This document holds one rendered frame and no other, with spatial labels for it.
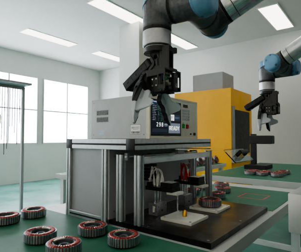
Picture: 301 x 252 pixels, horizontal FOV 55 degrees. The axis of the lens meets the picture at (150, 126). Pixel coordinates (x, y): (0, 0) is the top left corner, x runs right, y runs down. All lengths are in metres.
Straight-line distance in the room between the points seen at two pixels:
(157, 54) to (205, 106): 4.42
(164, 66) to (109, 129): 0.78
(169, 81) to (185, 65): 6.94
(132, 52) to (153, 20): 4.87
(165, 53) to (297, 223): 0.50
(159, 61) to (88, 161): 0.75
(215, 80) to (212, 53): 2.06
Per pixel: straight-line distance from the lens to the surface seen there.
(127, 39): 5.81
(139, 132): 1.33
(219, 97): 5.06
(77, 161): 1.44
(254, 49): 7.02
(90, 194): 1.39
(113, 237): 1.06
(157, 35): 0.76
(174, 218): 1.28
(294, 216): 0.77
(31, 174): 8.23
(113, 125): 1.44
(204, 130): 5.14
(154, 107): 1.32
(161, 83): 0.73
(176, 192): 1.32
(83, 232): 1.17
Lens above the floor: 1.12
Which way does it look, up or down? 2 degrees up
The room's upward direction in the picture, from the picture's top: straight up
